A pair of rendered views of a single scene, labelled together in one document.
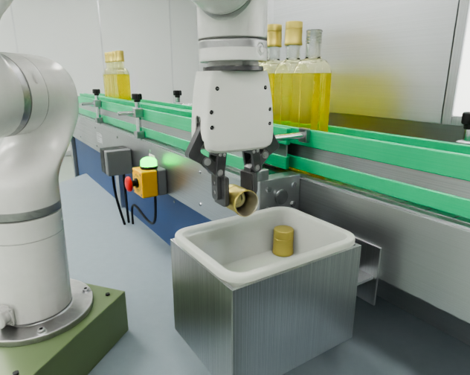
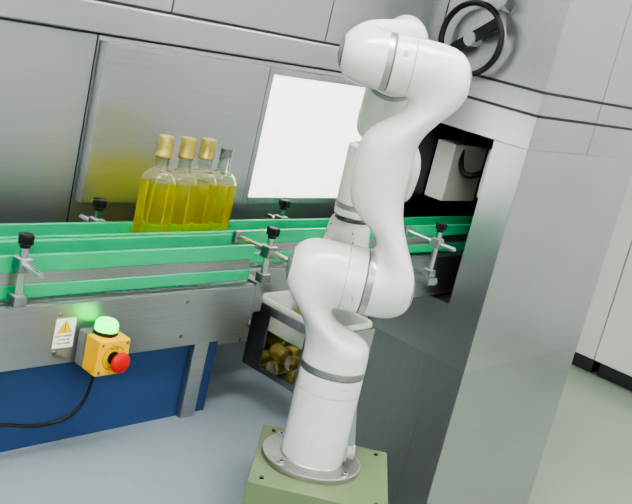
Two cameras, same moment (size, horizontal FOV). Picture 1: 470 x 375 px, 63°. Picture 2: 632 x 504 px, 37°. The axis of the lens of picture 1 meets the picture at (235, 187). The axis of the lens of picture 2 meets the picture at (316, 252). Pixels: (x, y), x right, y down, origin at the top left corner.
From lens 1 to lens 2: 2.27 m
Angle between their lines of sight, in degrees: 102
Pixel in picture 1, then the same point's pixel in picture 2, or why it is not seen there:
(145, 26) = not seen: outside the picture
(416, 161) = (301, 236)
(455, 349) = (236, 348)
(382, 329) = (221, 363)
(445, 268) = not seen: hidden behind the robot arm
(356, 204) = (276, 273)
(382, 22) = (214, 130)
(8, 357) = (364, 460)
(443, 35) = (248, 146)
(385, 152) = (288, 236)
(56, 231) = not seen: hidden behind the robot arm
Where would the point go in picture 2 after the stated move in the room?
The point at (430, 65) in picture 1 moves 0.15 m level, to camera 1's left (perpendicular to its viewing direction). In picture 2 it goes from (240, 164) to (250, 178)
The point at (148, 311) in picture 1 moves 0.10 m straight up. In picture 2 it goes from (223, 453) to (233, 409)
